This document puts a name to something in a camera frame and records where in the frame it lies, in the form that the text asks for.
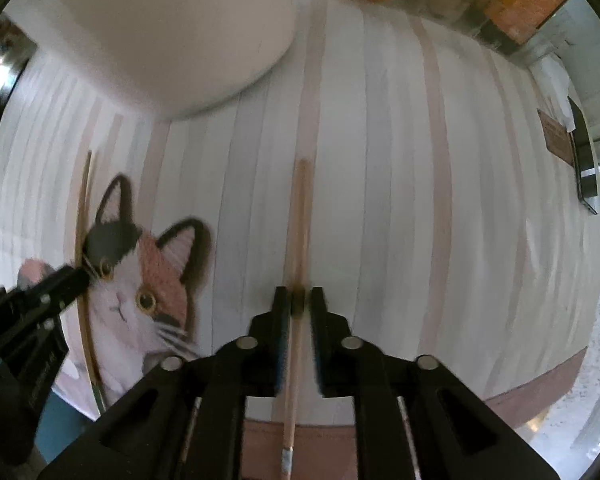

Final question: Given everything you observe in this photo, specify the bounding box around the wooden chopstick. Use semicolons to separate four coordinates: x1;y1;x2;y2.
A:
74;151;106;415
280;158;312;479

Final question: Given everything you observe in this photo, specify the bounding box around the striped cat print placemat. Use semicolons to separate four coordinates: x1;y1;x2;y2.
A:
0;0;600;426

